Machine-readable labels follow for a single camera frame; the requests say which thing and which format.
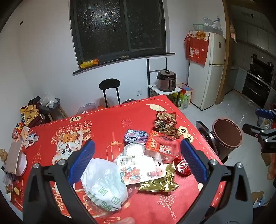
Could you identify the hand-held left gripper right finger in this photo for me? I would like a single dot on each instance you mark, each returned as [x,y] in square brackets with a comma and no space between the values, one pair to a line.
[193,160]

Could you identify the gold foil wrapper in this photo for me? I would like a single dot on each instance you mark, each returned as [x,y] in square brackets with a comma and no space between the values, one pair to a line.
[159,183]

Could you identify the wall outlet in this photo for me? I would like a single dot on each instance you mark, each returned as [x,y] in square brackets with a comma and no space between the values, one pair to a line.
[139,92]

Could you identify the pile of snack packets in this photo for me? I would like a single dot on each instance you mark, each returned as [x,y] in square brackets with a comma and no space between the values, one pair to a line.
[20,132]

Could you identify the red snack packet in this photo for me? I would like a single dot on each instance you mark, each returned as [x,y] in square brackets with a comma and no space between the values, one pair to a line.
[160,143]

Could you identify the yellow snack packet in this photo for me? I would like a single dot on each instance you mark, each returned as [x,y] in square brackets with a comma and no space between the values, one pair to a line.
[89,63]

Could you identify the white side table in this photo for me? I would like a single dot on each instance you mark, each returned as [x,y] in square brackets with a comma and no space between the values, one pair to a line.
[163,91]

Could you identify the yellow snack bag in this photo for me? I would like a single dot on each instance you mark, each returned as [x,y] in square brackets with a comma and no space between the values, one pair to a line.
[29,114]

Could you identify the black metal rack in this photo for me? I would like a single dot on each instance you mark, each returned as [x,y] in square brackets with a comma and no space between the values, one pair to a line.
[156,71]

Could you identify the dark basket with plastic bag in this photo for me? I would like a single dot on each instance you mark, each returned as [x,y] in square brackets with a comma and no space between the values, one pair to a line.
[48,103]

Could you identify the brown cardboard piece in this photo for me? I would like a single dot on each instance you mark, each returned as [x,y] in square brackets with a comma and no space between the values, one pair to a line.
[14,157]

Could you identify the clear plastic bag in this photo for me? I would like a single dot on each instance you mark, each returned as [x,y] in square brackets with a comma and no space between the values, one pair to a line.
[213,23]

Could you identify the wooden bench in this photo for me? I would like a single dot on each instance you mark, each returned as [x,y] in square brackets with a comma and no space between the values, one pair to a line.
[58,113]

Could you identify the brown pressure cooker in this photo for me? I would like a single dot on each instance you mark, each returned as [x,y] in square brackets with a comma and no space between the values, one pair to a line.
[166,80]

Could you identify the bowl on fridge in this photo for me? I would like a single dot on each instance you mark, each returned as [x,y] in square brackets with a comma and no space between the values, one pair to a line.
[198,27]

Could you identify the black round chair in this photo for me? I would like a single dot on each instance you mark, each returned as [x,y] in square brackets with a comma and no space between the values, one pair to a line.
[109,86]

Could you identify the crumpled gold brown wrapper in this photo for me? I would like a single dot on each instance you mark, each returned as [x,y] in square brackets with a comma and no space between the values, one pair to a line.
[165,125]

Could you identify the dark window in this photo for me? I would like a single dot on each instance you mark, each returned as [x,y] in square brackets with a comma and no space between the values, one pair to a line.
[118,28]

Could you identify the red hanging cloth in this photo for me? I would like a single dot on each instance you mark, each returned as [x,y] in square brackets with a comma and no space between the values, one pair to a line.
[196,49]

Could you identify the small red wrapper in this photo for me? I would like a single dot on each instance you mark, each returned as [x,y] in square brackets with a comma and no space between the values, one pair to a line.
[183,168]

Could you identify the white floral packet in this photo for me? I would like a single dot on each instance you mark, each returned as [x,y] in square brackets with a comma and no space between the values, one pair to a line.
[140,172]

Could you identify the black built-in oven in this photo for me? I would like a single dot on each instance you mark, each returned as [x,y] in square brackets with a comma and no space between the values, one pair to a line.
[257,79]

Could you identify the red printed tablecloth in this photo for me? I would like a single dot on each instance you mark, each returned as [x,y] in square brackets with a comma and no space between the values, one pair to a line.
[138,116]

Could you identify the white plastic bag green print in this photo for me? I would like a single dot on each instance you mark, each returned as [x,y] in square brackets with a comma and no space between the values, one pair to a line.
[105,183]

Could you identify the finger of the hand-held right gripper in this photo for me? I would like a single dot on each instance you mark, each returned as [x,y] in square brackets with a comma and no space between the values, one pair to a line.
[264,113]
[251,129]

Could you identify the clear plastic container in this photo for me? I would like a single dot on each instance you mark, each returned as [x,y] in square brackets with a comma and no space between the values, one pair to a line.
[86,108]

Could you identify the colourful shopping bag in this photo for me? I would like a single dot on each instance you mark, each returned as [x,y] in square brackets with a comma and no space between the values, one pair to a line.
[183,97]

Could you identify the white fridge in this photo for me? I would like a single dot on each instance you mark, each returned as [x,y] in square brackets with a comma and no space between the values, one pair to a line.
[212,71]

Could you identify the blue purple snack packet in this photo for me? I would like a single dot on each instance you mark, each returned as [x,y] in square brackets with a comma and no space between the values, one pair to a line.
[135,136]

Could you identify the cardboard box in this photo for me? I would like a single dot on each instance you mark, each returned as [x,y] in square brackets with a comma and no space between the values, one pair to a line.
[258,199]

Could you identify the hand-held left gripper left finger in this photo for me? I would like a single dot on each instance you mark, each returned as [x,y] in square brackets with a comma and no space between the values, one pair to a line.
[83,159]

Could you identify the pink bowl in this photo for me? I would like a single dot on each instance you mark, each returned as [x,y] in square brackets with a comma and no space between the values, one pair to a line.
[22,163]

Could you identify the person's right hand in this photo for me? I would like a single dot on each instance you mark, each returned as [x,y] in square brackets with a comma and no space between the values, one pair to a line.
[272,172]

